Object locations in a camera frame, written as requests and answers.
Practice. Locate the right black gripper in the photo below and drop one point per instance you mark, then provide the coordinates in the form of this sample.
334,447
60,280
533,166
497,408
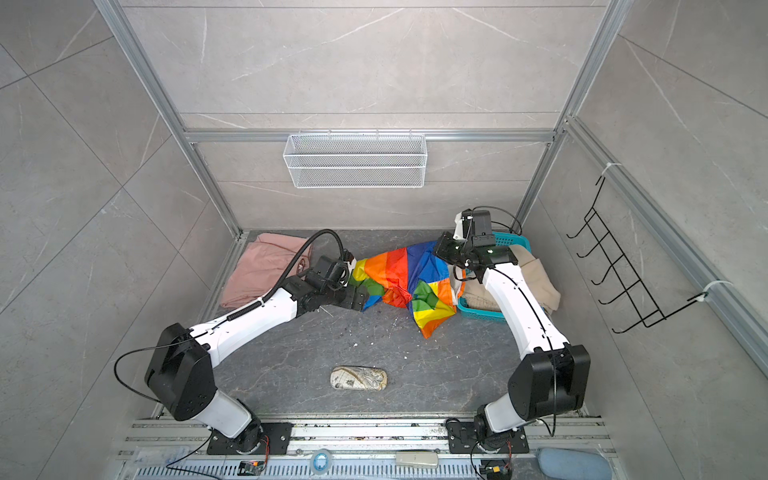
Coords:
443,244

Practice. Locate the right small circuit board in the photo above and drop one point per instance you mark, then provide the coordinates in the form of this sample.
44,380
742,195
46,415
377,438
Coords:
495,470

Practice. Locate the teal plastic basket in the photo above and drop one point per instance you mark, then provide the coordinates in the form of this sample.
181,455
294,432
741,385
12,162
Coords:
510,240

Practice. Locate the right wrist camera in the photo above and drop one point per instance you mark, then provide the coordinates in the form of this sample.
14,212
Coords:
474,225

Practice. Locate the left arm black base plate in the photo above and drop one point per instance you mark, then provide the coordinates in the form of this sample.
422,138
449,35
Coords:
270,437

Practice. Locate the rainbow striped shorts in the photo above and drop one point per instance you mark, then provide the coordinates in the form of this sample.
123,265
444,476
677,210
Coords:
412,278

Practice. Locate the beige shorts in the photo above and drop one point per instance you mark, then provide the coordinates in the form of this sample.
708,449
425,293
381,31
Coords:
540,285

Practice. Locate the pink shorts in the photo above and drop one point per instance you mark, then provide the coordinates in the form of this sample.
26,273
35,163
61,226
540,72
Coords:
259,268

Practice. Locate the small green circuit board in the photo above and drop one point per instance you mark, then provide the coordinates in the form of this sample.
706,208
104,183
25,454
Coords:
251,468

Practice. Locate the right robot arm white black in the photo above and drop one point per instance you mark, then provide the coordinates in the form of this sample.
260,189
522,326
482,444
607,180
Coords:
552,376

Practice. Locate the white wire mesh shelf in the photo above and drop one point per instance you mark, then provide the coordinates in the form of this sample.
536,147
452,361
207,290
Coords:
360,160

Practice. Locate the blue tape roll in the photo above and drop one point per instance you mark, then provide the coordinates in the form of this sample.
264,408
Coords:
321,462

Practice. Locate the black wire hook rack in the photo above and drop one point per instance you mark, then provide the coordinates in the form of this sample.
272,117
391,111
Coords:
621,268

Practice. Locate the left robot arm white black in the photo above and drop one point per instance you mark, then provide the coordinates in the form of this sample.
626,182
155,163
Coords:
181,371

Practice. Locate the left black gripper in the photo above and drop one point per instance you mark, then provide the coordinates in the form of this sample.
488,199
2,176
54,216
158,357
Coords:
364,296

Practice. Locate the aluminium mounting rail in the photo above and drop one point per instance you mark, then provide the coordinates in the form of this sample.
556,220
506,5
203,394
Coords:
362,448

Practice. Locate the blue grey cushion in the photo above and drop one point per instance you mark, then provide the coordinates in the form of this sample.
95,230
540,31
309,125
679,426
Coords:
573,465

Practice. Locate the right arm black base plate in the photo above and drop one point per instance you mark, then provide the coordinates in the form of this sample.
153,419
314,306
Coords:
464,438

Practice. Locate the white remote box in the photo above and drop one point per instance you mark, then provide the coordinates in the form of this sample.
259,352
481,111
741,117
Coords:
417,459

